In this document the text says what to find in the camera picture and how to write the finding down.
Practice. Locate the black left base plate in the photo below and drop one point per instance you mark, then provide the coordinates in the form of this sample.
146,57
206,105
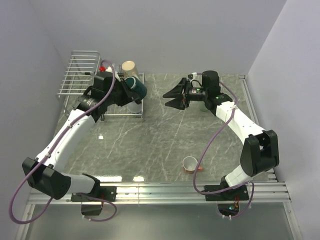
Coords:
107,193

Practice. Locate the cream speckled mug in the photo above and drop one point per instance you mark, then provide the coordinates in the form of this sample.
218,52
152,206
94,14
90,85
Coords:
134,107

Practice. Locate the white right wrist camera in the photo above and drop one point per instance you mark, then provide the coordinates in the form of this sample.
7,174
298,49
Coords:
192,76

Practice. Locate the dark green mug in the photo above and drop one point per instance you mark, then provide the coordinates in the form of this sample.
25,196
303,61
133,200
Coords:
136,86

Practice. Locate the tall beige dragon mug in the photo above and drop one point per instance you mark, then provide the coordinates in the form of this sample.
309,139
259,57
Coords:
129,69

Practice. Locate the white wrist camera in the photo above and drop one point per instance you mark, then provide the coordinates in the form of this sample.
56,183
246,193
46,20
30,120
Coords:
109,69
192,76

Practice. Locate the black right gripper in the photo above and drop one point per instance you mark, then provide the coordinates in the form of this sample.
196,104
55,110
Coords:
176,92

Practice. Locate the light green cup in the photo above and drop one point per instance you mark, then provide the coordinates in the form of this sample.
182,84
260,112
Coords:
203,107

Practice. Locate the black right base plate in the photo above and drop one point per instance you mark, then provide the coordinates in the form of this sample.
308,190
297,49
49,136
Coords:
239,194

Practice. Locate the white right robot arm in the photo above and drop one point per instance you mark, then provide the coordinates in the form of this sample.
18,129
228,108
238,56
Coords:
260,150

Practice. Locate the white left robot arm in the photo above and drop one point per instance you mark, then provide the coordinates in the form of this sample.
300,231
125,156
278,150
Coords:
45,172

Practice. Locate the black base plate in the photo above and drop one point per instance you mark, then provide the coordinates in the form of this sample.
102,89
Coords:
107,193
239,194

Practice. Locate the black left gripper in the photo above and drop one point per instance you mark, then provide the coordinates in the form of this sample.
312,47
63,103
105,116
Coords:
129,96

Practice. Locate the pink cup with red handle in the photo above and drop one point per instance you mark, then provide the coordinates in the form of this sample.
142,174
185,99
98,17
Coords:
189,164

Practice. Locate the aluminium front rail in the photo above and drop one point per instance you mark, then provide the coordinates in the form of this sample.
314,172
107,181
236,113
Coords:
184,193

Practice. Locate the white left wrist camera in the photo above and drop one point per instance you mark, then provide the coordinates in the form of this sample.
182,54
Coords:
109,69

